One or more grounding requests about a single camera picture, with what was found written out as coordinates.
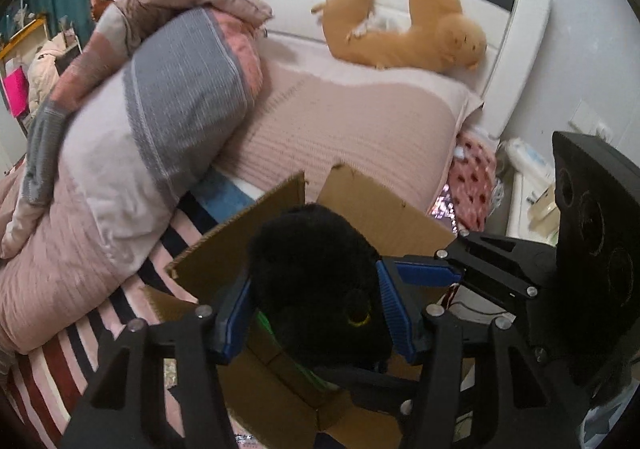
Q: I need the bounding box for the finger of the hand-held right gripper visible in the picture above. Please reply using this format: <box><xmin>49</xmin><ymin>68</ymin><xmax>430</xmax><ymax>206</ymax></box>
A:
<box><xmin>387</xmin><ymin>229</ymin><xmax>558</xmax><ymax>312</ymax></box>

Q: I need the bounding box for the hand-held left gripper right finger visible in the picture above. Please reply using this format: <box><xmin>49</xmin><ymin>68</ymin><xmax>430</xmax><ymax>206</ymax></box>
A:
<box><xmin>375</xmin><ymin>259</ymin><xmax>593</xmax><ymax>449</ymax></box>

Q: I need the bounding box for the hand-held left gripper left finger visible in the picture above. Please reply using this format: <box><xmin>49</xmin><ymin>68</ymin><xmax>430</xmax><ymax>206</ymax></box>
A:
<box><xmin>60</xmin><ymin>273</ymin><xmax>253</xmax><ymax>449</ymax></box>

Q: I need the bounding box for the black plush toy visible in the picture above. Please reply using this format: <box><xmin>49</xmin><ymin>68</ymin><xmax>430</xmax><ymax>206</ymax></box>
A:
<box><xmin>247</xmin><ymin>203</ymin><xmax>394</xmax><ymax>371</ymax></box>

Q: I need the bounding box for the brown cardboard box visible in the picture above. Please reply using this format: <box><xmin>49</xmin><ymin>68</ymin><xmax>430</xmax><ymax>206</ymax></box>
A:
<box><xmin>142</xmin><ymin>164</ymin><xmax>476</xmax><ymax>449</ymax></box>

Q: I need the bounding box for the white nightstand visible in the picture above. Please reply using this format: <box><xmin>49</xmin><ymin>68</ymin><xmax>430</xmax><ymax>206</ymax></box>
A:
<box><xmin>504</xmin><ymin>164</ymin><xmax>562</xmax><ymax>246</ymax></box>

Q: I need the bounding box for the pink polka dot cloth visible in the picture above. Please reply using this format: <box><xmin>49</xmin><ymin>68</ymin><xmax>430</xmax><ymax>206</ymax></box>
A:
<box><xmin>446</xmin><ymin>130</ymin><xmax>502</xmax><ymax>233</ymax></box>

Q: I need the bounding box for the white bottle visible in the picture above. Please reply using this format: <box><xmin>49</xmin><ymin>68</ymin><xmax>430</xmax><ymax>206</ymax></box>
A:
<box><xmin>504</xmin><ymin>139</ymin><xmax>556</xmax><ymax>180</ymax></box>

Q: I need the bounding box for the blue cloth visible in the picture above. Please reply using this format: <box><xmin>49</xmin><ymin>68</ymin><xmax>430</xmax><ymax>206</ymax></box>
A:
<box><xmin>191</xmin><ymin>175</ymin><xmax>257</xmax><ymax>226</ymax></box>

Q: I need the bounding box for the pink knitted pillow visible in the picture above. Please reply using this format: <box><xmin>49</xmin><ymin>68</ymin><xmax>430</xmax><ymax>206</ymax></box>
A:
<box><xmin>215</xmin><ymin>36</ymin><xmax>485</xmax><ymax>216</ymax></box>

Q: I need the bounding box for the striped bed sheet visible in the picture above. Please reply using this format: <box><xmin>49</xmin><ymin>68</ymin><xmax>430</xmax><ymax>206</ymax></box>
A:
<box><xmin>0</xmin><ymin>189</ymin><xmax>261</xmax><ymax>449</ymax></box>

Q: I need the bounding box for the pink grey white quilt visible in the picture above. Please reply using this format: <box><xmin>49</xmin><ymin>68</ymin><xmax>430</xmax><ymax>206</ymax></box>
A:
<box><xmin>0</xmin><ymin>0</ymin><xmax>274</xmax><ymax>355</ymax></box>

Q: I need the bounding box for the orange plush toy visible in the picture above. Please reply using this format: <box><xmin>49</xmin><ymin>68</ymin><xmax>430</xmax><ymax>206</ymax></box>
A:
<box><xmin>311</xmin><ymin>0</ymin><xmax>489</xmax><ymax>74</ymax></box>

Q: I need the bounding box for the white jacket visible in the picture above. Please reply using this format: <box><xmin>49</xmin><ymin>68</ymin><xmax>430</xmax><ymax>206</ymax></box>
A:
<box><xmin>26</xmin><ymin>38</ymin><xmax>68</xmax><ymax>116</ymax></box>

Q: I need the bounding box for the bright pink bag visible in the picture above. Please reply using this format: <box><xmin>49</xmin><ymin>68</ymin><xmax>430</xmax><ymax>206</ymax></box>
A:
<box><xmin>0</xmin><ymin>66</ymin><xmax>29</xmax><ymax>118</ymax></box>

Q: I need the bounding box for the white wall socket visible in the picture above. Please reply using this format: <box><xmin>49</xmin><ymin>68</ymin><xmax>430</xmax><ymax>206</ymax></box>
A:
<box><xmin>570</xmin><ymin>100</ymin><xmax>617</xmax><ymax>140</ymax></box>

